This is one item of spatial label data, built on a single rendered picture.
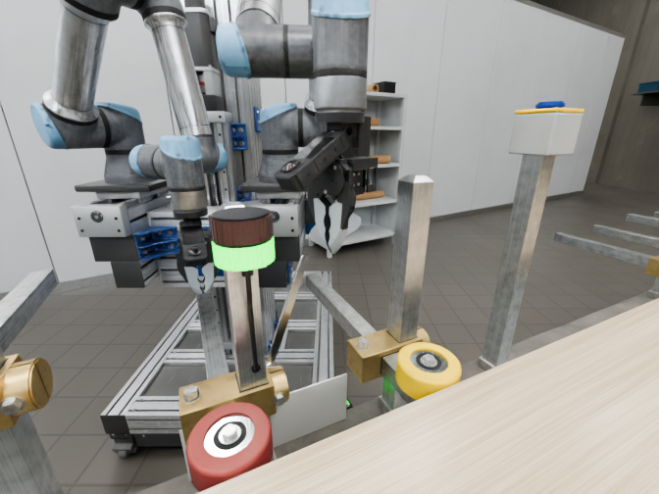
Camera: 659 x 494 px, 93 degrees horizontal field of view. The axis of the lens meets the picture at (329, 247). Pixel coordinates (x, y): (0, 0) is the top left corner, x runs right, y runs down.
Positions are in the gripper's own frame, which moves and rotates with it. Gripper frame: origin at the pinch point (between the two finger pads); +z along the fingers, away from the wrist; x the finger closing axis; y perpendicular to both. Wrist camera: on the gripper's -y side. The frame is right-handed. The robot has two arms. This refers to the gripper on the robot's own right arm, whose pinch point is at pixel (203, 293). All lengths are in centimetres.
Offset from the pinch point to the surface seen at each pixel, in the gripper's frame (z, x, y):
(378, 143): -25, -207, 243
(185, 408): -4.4, 4.3, -39.0
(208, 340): -3.4, 0.6, -24.7
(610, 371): -7, -45, -59
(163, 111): -53, 6, 228
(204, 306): -3.4, 0.3, -12.7
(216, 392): -4.4, 0.7, -38.0
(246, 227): -28, -4, -45
